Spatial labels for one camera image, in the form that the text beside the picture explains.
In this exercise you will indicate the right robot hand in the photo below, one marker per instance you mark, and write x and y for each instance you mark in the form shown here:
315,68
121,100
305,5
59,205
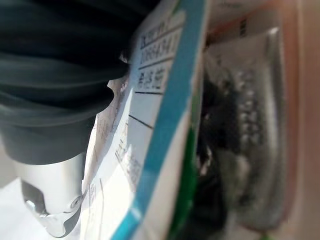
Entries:
50,75

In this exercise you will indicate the white blue-striped medicine box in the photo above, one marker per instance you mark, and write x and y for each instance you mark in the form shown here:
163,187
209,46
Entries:
170,100

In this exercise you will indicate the silver foil blister pack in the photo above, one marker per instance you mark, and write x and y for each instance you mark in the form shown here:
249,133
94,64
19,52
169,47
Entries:
257,125

